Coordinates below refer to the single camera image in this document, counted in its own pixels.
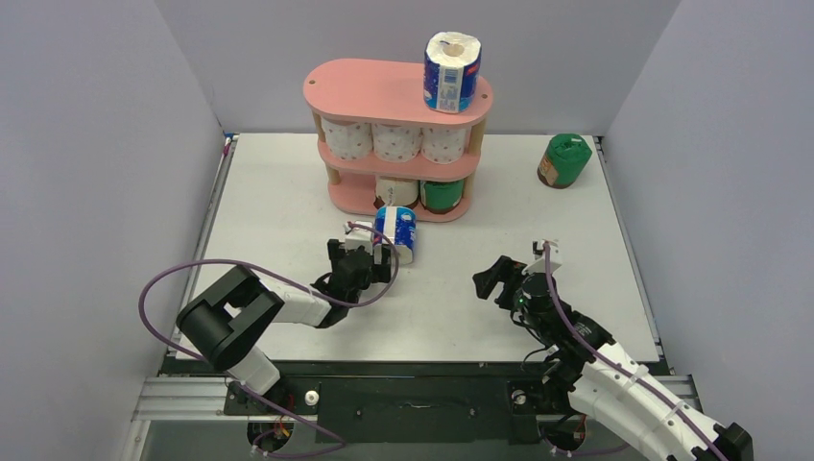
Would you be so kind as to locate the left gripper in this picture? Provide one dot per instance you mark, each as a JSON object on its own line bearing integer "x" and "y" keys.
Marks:
{"x": 379, "y": 273}

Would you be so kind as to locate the blue white roll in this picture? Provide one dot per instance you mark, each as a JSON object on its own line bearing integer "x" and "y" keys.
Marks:
{"x": 452, "y": 62}
{"x": 399, "y": 224}

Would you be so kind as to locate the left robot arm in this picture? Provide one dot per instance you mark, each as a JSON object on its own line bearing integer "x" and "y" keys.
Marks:
{"x": 226, "y": 321}

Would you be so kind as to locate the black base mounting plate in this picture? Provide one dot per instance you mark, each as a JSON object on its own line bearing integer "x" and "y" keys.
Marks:
{"x": 381, "y": 402}

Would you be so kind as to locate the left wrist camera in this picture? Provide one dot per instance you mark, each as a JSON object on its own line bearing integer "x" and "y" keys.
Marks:
{"x": 358, "y": 236}

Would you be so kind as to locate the white dotted roll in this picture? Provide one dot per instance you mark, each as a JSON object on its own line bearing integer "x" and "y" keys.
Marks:
{"x": 347, "y": 140}
{"x": 396, "y": 143}

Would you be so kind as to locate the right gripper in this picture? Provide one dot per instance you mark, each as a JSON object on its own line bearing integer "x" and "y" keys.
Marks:
{"x": 509, "y": 283}

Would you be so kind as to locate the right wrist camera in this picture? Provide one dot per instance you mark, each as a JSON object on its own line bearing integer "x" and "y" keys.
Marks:
{"x": 547, "y": 258}

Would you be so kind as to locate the pink three-tier shelf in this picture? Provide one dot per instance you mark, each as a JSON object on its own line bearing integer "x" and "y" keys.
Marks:
{"x": 389, "y": 92}

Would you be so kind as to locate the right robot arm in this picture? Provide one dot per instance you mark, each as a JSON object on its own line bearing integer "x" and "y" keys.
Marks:
{"x": 600, "y": 379}

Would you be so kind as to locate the brown green roll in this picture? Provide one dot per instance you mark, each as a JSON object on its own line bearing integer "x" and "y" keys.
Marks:
{"x": 441, "y": 197}

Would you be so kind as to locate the white dotted roll shelf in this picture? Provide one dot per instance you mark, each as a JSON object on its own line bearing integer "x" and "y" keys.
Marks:
{"x": 443, "y": 145}

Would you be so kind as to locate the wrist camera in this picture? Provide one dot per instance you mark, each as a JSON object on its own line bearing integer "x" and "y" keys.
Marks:
{"x": 547, "y": 258}
{"x": 358, "y": 236}

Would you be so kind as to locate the beige brown roll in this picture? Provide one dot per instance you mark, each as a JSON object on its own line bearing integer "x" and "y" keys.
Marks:
{"x": 390, "y": 191}

